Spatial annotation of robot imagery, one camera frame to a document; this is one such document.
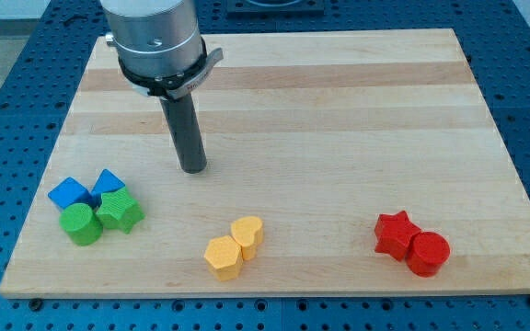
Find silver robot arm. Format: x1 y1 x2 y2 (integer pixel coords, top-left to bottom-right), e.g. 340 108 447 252
100 0 224 100

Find yellow hexagon block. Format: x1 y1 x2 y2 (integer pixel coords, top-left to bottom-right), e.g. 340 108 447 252
203 235 244 281

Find red star block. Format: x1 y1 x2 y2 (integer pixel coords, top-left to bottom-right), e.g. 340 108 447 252
374 211 421 261

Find green star block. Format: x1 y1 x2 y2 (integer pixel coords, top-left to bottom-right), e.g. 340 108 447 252
96 187 145 234

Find wooden board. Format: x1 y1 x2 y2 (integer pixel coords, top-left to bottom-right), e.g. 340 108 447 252
0 29 530 299

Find yellow heart block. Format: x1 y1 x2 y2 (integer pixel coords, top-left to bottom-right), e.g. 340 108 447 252
231 216 264 260

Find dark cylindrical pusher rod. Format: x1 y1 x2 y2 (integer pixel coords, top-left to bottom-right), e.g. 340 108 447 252
159 94 207 174

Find blue triangle block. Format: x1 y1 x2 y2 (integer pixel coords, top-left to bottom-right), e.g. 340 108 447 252
91 169 125 203

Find red cylinder block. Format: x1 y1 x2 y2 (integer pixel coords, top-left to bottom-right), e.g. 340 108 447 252
406 232 451 278

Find green cylinder block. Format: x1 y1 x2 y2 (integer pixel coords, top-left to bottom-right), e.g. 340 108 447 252
59 203 103 246

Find blue cube block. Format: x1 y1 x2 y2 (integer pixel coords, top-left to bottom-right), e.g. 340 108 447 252
48 177 95 210

